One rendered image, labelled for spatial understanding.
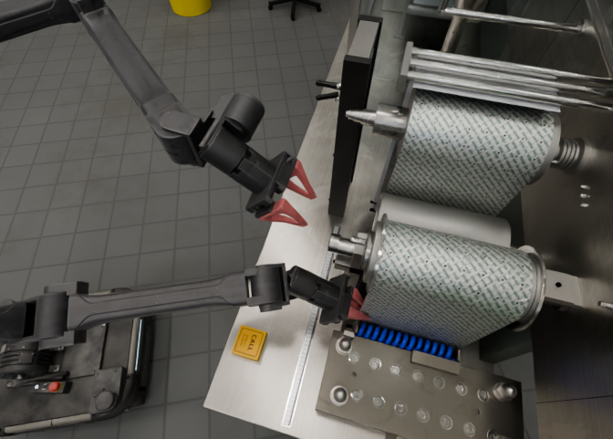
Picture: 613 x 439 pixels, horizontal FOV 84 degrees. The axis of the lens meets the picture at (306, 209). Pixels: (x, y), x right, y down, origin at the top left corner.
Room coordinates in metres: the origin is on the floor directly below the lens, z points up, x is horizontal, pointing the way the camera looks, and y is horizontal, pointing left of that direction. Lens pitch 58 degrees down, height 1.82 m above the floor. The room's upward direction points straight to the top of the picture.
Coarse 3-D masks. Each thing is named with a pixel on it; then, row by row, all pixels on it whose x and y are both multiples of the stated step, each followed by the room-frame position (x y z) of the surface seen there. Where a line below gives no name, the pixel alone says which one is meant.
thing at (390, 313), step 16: (368, 304) 0.20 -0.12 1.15; (384, 304) 0.20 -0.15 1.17; (400, 304) 0.19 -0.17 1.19; (368, 320) 0.20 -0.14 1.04; (384, 320) 0.19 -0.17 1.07; (400, 320) 0.18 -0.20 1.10; (416, 320) 0.18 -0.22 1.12; (432, 320) 0.17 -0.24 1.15; (448, 320) 0.16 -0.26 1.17; (464, 320) 0.16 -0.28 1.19; (416, 336) 0.17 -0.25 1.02; (432, 336) 0.16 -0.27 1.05; (448, 336) 0.16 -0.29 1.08; (464, 336) 0.15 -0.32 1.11; (480, 336) 0.15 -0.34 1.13
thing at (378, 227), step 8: (376, 224) 0.31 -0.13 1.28; (376, 232) 0.28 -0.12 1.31; (376, 240) 0.26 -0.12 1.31; (376, 248) 0.25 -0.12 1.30; (376, 256) 0.24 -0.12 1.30; (368, 264) 0.24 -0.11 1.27; (368, 272) 0.22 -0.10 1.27; (368, 280) 0.21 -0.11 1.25; (536, 280) 0.19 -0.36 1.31; (528, 304) 0.16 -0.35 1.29
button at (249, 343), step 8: (240, 328) 0.21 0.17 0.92; (248, 328) 0.21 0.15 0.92; (240, 336) 0.19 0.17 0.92; (248, 336) 0.19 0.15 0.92; (256, 336) 0.19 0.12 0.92; (264, 336) 0.19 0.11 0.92; (240, 344) 0.17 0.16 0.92; (248, 344) 0.17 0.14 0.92; (256, 344) 0.17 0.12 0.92; (264, 344) 0.17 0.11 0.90; (232, 352) 0.15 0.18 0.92; (240, 352) 0.15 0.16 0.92; (248, 352) 0.15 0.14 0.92; (256, 352) 0.15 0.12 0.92; (256, 360) 0.13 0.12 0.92
